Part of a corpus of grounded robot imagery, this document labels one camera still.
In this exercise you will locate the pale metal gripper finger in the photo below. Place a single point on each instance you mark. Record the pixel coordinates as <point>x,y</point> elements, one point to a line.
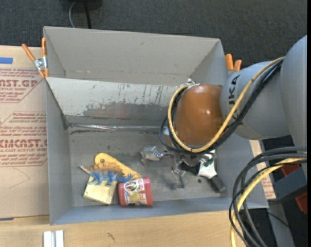
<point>148,153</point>
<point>179,177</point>

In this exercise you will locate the yellow rounded flat packet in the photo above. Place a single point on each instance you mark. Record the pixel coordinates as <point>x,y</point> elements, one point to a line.
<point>114,162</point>

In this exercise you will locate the grey metal bin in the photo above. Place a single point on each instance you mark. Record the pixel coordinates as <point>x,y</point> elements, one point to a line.
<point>114,138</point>

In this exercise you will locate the red printed cup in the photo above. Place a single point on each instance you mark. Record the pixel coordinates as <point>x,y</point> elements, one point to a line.
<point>136,192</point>

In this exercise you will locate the blue and orange toy dinosaur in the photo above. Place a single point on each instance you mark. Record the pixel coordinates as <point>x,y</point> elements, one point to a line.
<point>106,174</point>

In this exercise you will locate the pale yellow square sponge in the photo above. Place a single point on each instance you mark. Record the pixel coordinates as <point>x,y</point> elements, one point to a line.
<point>100,192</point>

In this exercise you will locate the brown cardboard board red print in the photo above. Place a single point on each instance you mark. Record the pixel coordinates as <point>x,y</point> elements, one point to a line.
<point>21,138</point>

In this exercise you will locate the black cylinder on white bracket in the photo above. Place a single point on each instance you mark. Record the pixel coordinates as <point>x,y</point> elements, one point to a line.
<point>209,172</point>

